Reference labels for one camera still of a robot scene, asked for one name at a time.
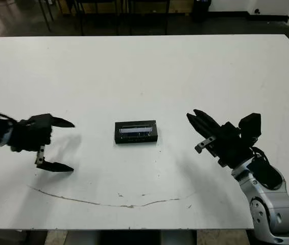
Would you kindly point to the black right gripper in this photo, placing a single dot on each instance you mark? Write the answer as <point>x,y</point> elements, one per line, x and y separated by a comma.
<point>230,146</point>

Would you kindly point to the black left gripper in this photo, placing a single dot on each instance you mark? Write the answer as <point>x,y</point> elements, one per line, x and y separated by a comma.
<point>32,135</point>

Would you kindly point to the glossy black box lid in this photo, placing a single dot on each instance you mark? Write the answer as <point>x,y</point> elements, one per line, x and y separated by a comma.
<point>135,139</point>

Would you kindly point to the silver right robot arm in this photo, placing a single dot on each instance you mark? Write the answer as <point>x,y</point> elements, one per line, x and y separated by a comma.
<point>272,204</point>

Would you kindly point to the black trash bin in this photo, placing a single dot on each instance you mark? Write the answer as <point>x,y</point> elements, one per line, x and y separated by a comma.
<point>202,10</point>

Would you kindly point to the wooden cabinet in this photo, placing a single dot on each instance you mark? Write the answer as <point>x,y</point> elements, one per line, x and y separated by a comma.
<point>180,7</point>

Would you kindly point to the black metal table leg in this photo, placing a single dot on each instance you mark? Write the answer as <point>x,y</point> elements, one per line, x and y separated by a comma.
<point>46,15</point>

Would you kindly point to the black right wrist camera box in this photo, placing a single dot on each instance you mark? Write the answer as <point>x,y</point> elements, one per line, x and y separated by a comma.
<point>250,123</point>

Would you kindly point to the black metal table frame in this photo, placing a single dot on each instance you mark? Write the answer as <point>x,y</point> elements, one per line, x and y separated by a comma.
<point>167,20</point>

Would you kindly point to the round black wall knob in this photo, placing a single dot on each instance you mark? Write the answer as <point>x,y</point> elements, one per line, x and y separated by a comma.
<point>257,11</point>

